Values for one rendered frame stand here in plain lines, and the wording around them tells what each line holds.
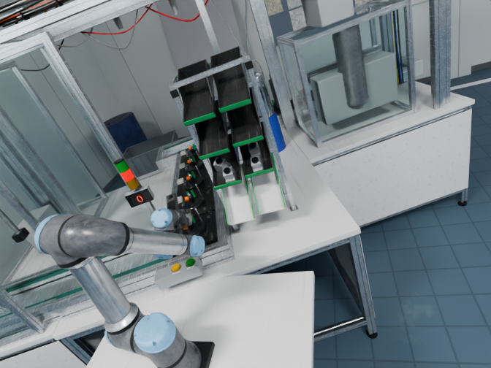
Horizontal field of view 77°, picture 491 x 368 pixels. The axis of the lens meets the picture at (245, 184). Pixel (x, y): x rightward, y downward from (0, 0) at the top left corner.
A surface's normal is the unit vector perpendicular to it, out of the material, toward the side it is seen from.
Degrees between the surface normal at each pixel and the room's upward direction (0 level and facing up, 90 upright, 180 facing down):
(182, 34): 77
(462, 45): 90
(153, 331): 8
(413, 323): 0
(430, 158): 90
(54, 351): 90
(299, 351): 0
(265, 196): 45
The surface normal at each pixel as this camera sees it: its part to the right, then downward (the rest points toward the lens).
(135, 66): -0.19, 0.57
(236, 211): -0.25, -0.19
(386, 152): 0.14, 0.48
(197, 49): -0.26, 0.37
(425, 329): -0.32, -0.81
